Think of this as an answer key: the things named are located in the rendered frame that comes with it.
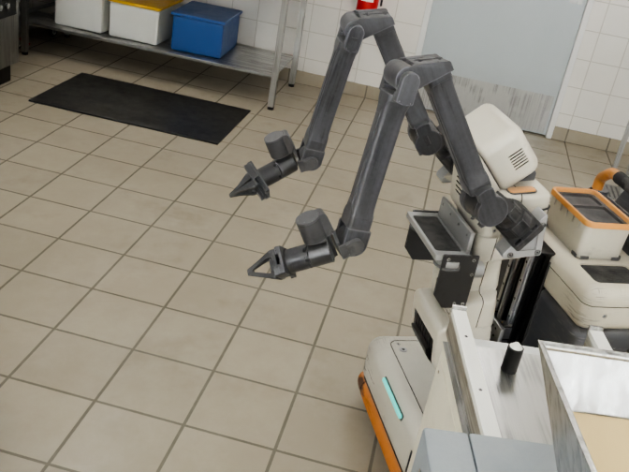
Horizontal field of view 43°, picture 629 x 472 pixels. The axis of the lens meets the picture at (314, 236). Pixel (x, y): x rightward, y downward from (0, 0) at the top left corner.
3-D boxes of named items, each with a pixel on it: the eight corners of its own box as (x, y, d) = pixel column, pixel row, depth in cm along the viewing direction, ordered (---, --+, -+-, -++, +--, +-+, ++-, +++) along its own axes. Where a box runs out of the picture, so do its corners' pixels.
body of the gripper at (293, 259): (270, 246, 177) (301, 238, 176) (283, 253, 187) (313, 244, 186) (277, 274, 176) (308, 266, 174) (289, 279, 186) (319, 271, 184)
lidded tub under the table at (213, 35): (168, 50, 541) (170, 11, 530) (188, 36, 582) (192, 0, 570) (221, 60, 538) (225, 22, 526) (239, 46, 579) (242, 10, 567)
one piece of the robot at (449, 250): (445, 258, 235) (462, 193, 225) (479, 310, 211) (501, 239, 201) (394, 256, 231) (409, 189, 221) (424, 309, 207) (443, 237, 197)
